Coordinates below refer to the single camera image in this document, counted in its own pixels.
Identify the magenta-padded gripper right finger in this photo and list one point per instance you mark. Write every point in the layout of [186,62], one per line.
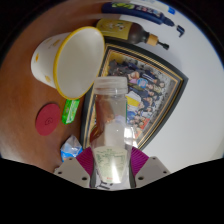
[151,170]

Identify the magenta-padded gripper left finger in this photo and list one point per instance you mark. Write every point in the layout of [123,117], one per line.
[71,170]

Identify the clear bottle with white cap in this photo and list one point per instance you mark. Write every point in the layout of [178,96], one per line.
[111,146]

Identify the blue tissue pack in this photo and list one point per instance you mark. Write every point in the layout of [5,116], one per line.
[70,149]

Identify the flat round red coaster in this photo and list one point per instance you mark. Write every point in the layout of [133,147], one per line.
[48,119]

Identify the small green pack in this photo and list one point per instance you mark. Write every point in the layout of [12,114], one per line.
[70,111]

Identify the framed cartoon group picture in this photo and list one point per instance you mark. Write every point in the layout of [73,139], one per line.
[156,93]

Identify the white cup with yellow rim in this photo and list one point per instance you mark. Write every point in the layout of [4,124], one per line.
[78,63]

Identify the amber pump bottle yellow label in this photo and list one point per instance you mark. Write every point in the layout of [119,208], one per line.
[120,29]

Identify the dark blue pump bottle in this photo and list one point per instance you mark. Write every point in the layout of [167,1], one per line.
[140,10]

